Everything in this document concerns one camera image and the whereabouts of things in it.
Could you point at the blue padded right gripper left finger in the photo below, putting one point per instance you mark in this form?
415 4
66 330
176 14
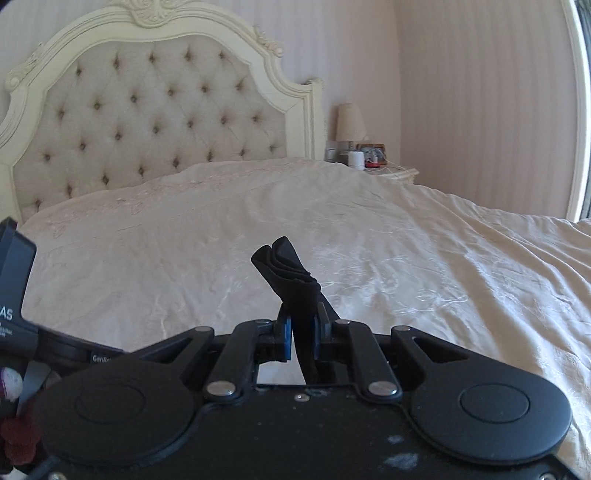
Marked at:
284 334

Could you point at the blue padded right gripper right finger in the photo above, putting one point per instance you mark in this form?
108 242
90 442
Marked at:
323 333

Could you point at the black pants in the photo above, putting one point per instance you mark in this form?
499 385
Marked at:
280 266

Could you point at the cream embroidered bedspread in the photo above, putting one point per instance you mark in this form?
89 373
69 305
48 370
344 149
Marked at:
132 266

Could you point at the cream right nightstand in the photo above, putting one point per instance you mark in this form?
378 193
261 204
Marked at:
395 173

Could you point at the white cylindrical speaker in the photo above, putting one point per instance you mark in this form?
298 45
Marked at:
356 160

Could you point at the framed photo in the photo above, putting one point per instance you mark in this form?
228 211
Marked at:
375 155

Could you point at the beige bedside lamp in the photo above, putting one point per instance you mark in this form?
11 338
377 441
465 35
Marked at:
351 128

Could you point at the cream tufted headboard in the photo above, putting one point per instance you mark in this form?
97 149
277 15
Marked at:
143 89

